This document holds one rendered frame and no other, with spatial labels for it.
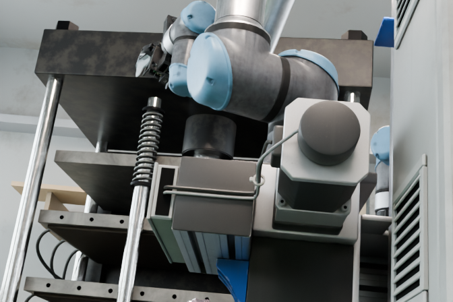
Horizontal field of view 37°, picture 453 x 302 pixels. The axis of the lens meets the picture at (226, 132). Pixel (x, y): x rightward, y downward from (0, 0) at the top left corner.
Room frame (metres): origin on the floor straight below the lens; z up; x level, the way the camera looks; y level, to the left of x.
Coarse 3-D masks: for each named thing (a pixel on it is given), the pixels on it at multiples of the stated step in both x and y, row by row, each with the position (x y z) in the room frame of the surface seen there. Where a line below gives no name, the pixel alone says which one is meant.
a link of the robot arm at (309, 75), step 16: (288, 64) 1.00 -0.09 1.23; (304, 64) 1.01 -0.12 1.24; (320, 64) 1.01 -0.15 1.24; (288, 80) 0.99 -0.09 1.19; (304, 80) 1.00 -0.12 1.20; (320, 80) 1.02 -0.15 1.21; (336, 80) 1.04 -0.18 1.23; (288, 96) 1.00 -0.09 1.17; (304, 96) 1.01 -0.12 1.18; (320, 96) 1.02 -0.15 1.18; (336, 96) 1.05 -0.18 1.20; (272, 112) 1.02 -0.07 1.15
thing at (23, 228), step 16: (48, 80) 2.42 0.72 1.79; (48, 96) 2.41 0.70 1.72; (352, 96) 2.24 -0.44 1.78; (48, 112) 2.41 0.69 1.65; (48, 128) 2.42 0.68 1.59; (48, 144) 2.43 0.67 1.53; (96, 144) 3.10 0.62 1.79; (32, 160) 2.41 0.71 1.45; (32, 176) 2.41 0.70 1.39; (32, 192) 2.41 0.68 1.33; (32, 208) 2.42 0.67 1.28; (96, 208) 3.10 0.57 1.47; (16, 224) 2.42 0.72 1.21; (32, 224) 2.44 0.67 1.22; (16, 240) 2.41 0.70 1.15; (16, 256) 2.41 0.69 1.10; (80, 256) 3.08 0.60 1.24; (16, 272) 2.42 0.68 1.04; (80, 272) 3.09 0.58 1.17; (16, 288) 2.43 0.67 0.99
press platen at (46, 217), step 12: (48, 216) 2.47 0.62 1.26; (60, 216) 2.47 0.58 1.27; (72, 216) 2.46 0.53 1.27; (84, 216) 2.45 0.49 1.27; (96, 216) 2.44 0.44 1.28; (108, 216) 2.44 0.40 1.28; (120, 216) 2.43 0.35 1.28; (48, 228) 2.56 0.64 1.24; (96, 228) 2.47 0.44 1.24; (108, 228) 2.45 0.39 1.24; (120, 228) 2.43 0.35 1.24; (144, 228) 2.42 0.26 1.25
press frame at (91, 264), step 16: (256, 160) 3.10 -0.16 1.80; (96, 272) 3.21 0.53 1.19; (112, 272) 3.26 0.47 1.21; (144, 272) 3.23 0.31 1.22; (160, 272) 3.22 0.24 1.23; (176, 272) 3.21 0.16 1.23; (192, 272) 3.20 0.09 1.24; (160, 288) 3.22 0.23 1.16; (176, 288) 3.21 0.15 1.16; (192, 288) 3.20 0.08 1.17; (208, 288) 3.19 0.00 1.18; (224, 288) 3.17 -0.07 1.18
